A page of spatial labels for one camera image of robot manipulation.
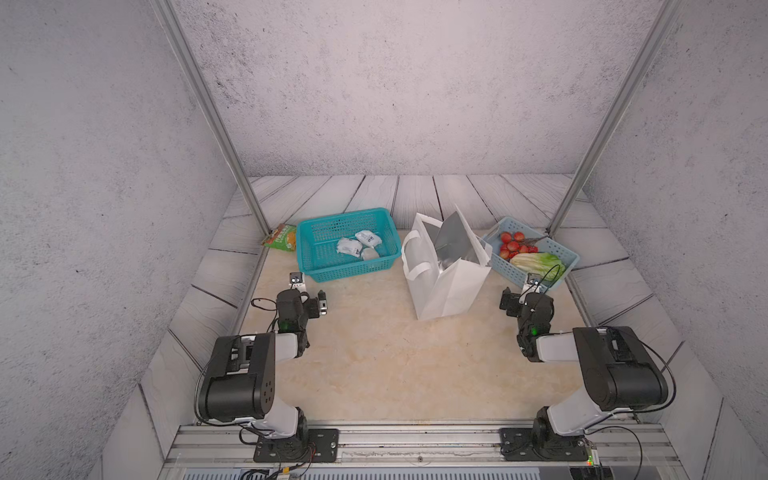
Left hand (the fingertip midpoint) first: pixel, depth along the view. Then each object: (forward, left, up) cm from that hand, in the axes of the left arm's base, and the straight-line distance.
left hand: (310, 291), depth 95 cm
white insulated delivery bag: (-5, -40, +19) cm, 44 cm away
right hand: (-2, -67, +2) cm, 67 cm away
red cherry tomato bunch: (+21, -71, -2) cm, 74 cm away
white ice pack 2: (+26, -17, -3) cm, 31 cm away
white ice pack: (+22, -10, -4) cm, 25 cm away
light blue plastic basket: (+10, -64, -2) cm, 65 cm away
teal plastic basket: (+26, +2, -4) cm, 27 cm away
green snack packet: (+27, +15, -3) cm, 31 cm away
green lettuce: (+9, -78, -1) cm, 79 cm away
